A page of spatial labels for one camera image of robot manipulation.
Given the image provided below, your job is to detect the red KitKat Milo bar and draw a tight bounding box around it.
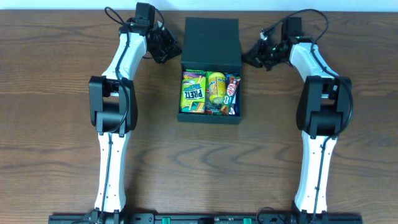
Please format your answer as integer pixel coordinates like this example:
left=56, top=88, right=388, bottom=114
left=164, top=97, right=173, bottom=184
left=220, top=76, right=241, bottom=116

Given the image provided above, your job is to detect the dark green box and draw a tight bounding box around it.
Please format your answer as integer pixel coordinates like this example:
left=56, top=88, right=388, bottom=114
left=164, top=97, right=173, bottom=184
left=177, top=17, right=243, bottom=124

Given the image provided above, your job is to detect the yellow Mentos bottle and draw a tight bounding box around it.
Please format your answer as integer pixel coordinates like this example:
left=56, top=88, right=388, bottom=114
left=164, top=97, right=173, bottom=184
left=208, top=72, right=226, bottom=104

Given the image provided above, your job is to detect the yellow Pretz snack box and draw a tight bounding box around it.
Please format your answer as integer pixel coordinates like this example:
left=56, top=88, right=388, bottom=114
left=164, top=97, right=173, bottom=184
left=180, top=70, right=206, bottom=114

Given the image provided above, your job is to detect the blue Oreo cookie pack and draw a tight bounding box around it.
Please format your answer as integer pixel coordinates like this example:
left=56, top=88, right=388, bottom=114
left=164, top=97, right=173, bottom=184
left=226, top=78, right=238, bottom=115

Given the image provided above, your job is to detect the dark blue chocolate bar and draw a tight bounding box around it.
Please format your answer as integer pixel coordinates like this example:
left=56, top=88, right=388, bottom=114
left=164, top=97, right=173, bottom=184
left=226, top=74, right=237, bottom=115

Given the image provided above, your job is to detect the green gummy candy bag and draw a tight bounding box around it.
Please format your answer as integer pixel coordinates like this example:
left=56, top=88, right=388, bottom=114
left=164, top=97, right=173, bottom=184
left=204, top=71, right=223, bottom=115

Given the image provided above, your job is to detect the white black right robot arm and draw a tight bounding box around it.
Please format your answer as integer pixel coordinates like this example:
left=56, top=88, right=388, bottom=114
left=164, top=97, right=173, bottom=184
left=242, top=36, right=361, bottom=223

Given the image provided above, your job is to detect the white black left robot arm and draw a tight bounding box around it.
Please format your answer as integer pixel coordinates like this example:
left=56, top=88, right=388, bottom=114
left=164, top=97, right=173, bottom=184
left=89, top=22, right=181, bottom=223

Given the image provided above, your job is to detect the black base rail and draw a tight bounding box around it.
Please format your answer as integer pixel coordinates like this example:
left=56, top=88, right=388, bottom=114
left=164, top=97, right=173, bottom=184
left=48, top=212, right=364, bottom=224

